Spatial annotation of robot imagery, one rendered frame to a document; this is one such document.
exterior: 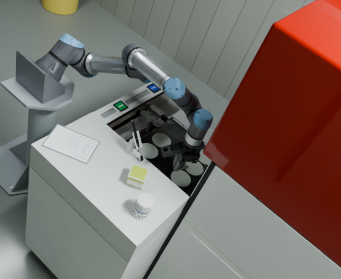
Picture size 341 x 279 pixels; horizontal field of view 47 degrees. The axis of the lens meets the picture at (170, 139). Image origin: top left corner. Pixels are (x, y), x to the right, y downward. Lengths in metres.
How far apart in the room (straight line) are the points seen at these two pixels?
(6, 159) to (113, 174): 1.34
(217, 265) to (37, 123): 1.23
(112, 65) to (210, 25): 1.93
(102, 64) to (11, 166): 1.14
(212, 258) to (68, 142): 0.84
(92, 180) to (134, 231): 0.28
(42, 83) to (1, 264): 1.08
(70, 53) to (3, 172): 1.09
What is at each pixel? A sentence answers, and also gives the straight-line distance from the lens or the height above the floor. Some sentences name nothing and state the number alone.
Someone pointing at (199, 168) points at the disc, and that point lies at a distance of 1.94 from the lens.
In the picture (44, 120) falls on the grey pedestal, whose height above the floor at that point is 0.66.
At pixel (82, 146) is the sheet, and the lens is 1.76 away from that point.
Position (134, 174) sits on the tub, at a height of 1.03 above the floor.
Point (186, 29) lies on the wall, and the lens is 3.96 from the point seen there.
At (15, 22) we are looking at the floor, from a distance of 4.17.
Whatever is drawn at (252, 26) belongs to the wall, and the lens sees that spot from 3.59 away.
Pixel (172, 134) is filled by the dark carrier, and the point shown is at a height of 0.90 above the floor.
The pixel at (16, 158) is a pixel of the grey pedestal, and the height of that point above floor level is 0.02.
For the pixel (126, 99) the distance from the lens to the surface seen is 2.04.
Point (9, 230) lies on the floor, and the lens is 2.62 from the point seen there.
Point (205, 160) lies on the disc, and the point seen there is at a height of 0.90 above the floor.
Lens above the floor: 2.30
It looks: 44 degrees down
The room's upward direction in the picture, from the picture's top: 24 degrees clockwise
